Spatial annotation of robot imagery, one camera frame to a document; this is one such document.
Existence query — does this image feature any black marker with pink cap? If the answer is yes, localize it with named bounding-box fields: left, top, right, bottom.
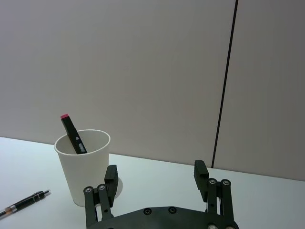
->
left=60, top=114, right=87, bottom=155

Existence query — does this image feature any black mechanical pencil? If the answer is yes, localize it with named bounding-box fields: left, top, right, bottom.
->
left=0, top=189, right=51, bottom=219

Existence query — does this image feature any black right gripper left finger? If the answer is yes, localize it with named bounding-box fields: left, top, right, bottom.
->
left=83, top=165, right=119, bottom=223

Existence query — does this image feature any white paper cup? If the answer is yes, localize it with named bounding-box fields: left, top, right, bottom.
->
left=54, top=129, right=111, bottom=208

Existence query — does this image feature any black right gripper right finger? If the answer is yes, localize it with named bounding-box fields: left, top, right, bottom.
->
left=194, top=160, right=238, bottom=223

